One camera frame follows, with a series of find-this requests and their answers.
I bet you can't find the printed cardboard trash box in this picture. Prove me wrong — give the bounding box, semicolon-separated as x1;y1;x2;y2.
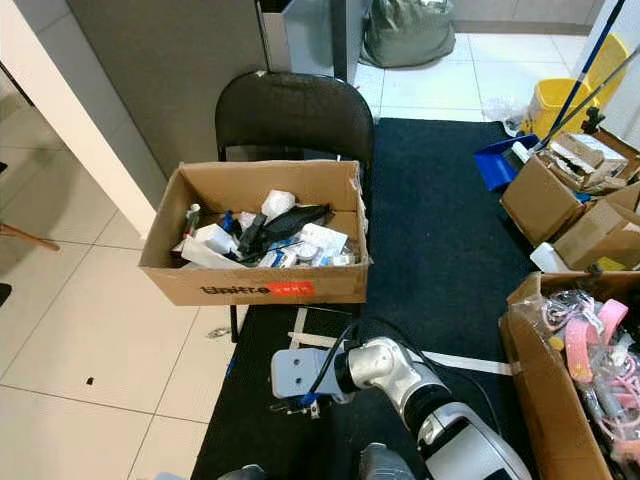
138;160;371;306

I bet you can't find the black right robot leg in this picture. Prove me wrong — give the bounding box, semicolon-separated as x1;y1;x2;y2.
358;442;416;480

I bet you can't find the white paper box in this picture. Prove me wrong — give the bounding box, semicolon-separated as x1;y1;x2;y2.
300;223;351;263

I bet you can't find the white flat carton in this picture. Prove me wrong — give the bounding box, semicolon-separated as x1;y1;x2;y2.
185;222;251;269

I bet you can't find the long white tape strip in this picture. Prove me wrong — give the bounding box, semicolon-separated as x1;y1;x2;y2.
290;332;526;378

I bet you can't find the black crumpled bag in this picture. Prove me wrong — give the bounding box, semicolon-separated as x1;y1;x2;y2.
240;203;333;256

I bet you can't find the white crumpled cup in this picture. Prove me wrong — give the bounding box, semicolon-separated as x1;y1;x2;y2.
260;190;298;218

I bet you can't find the dark carpet mat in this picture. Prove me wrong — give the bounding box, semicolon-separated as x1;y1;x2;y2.
190;118;640;480

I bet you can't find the tall cardboard box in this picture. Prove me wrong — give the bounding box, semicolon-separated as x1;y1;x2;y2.
500;272;640;480

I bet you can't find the black chair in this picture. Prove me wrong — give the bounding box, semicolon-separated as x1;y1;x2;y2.
215;70;376;344

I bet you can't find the small white container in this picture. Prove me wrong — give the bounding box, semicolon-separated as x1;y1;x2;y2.
530;243;573;273

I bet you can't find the blue dustpan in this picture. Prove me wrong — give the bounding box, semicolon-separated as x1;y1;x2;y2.
475;135;541;191

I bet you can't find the wooden stick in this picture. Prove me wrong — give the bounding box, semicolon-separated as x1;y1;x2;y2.
0;222;61;251

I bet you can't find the cardboard box with open flaps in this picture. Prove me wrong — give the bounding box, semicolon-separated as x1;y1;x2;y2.
500;130;640;246

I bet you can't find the plain cardboard box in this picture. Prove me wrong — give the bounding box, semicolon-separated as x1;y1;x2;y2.
553;182;640;271

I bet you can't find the grey metal cabinet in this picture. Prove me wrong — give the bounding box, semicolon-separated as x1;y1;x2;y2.
257;0;364;81

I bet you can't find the clear plastic bag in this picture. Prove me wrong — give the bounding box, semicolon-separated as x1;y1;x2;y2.
500;96;536;124

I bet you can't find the white grey packing insert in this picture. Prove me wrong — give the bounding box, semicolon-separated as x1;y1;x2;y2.
550;133;631;186

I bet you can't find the green sack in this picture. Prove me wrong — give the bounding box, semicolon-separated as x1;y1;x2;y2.
360;0;456;69

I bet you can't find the yellow mop bucket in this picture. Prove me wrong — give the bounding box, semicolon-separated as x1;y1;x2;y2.
525;35;629;136

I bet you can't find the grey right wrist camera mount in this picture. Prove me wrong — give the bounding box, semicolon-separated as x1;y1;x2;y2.
270;347;336;399

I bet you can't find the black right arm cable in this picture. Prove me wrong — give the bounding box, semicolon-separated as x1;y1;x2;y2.
305;320;503;413

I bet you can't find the pink strap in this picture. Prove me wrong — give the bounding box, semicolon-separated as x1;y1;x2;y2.
565;298;631;383

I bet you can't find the clear bag of pink cables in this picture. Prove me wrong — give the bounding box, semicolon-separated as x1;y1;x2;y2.
538;290;640;451

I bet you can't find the blue mop handle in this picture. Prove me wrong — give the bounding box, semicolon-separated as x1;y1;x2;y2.
545;0;626;149

